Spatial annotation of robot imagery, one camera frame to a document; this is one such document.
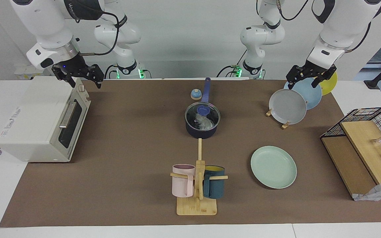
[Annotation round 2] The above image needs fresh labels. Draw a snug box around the dark blue saucepan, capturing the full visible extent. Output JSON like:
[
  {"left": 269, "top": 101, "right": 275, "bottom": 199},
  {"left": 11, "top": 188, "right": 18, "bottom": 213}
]
[{"left": 185, "top": 77, "right": 221, "bottom": 139}]

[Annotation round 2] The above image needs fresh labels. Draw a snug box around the black base cable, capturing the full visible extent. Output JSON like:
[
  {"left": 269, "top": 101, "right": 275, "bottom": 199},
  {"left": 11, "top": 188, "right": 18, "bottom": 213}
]
[
  {"left": 104, "top": 64, "right": 152, "bottom": 80},
  {"left": 216, "top": 50, "right": 248, "bottom": 78}
]

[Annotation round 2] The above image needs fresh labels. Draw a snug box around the glass lid with blue knob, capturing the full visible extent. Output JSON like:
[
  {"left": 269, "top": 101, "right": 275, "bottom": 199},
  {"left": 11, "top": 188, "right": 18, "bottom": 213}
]
[{"left": 185, "top": 102, "right": 221, "bottom": 130}]

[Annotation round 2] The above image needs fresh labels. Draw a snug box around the brown board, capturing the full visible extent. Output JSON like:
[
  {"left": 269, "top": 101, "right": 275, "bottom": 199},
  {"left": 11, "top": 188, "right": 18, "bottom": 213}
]
[{"left": 321, "top": 136, "right": 377, "bottom": 199}]

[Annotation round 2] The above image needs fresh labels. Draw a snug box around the gray plate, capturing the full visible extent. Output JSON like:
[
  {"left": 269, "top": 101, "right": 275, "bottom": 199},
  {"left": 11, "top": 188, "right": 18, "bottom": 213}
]
[{"left": 269, "top": 89, "right": 307, "bottom": 125}]

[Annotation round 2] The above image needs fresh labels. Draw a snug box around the black right base cable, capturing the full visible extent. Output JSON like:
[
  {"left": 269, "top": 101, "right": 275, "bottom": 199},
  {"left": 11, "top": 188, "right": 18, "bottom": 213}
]
[{"left": 104, "top": 64, "right": 152, "bottom": 80}]

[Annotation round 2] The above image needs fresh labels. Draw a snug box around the cream toaster oven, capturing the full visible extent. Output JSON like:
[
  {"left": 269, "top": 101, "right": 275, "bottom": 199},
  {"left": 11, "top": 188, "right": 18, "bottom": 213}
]
[{"left": 0, "top": 76, "right": 92, "bottom": 163}]

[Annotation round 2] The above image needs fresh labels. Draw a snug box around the light wooden board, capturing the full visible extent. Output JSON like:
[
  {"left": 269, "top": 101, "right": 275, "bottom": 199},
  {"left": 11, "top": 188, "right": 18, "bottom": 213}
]
[{"left": 340, "top": 121, "right": 381, "bottom": 185}]

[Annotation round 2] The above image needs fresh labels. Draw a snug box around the black wire basket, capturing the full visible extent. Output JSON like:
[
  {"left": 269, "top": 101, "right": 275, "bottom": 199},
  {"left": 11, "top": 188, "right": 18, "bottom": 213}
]
[{"left": 320, "top": 107, "right": 381, "bottom": 156}]

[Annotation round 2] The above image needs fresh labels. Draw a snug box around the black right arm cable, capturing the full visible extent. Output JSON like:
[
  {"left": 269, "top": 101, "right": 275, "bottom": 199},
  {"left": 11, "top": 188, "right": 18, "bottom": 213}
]
[{"left": 78, "top": 11, "right": 120, "bottom": 56}]

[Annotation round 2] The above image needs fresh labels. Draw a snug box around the mint green plate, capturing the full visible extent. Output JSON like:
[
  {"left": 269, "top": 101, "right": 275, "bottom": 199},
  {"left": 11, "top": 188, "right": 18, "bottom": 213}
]
[{"left": 250, "top": 146, "right": 297, "bottom": 189}]

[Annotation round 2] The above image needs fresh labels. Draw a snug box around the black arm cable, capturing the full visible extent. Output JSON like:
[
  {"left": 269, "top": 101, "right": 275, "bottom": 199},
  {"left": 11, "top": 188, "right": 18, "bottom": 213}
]
[
  {"left": 78, "top": 11, "right": 120, "bottom": 56},
  {"left": 278, "top": 0, "right": 381, "bottom": 53}
]

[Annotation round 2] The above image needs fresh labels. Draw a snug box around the yellow plate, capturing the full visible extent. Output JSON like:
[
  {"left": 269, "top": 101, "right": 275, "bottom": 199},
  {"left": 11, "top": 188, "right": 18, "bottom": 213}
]
[{"left": 319, "top": 71, "right": 338, "bottom": 96}]

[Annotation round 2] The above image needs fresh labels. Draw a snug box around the light blue plate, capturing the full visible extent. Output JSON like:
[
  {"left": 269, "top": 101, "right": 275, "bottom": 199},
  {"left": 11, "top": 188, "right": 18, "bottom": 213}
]
[{"left": 284, "top": 79, "right": 323, "bottom": 110}]

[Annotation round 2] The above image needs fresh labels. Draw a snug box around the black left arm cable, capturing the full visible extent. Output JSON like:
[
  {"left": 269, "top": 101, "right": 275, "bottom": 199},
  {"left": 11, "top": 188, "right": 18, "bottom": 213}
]
[{"left": 278, "top": 0, "right": 381, "bottom": 53}]

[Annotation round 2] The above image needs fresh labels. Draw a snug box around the white vermicelli bundle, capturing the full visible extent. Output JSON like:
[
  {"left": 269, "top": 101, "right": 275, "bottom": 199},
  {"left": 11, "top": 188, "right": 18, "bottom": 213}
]
[{"left": 194, "top": 113, "right": 215, "bottom": 130}]

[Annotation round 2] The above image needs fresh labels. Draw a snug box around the wooden plate rack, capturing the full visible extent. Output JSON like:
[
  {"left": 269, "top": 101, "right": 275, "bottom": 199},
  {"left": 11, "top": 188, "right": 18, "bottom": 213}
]
[{"left": 266, "top": 107, "right": 290, "bottom": 129}]

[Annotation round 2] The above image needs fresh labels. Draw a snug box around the pink mug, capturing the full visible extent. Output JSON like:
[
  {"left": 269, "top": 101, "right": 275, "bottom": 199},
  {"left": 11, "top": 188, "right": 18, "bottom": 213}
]
[{"left": 172, "top": 164, "right": 196, "bottom": 198}]

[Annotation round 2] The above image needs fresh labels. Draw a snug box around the brown table mat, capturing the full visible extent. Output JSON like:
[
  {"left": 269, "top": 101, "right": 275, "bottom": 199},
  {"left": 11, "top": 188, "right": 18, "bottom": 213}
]
[{"left": 0, "top": 79, "right": 381, "bottom": 228}]

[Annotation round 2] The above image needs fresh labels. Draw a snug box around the wooden mug tree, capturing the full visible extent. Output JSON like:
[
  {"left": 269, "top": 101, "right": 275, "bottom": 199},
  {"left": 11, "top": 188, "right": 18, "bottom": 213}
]
[{"left": 170, "top": 138, "right": 228, "bottom": 216}]

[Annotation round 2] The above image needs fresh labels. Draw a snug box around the teal mug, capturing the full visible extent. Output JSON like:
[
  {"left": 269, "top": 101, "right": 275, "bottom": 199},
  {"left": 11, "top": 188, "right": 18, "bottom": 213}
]
[{"left": 203, "top": 165, "right": 226, "bottom": 199}]

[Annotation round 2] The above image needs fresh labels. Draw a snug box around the black left base cable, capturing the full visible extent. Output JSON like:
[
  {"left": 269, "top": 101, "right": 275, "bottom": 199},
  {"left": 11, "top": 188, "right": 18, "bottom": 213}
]
[{"left": 216, "top": 50, "right": 248, "bottom": 78}]

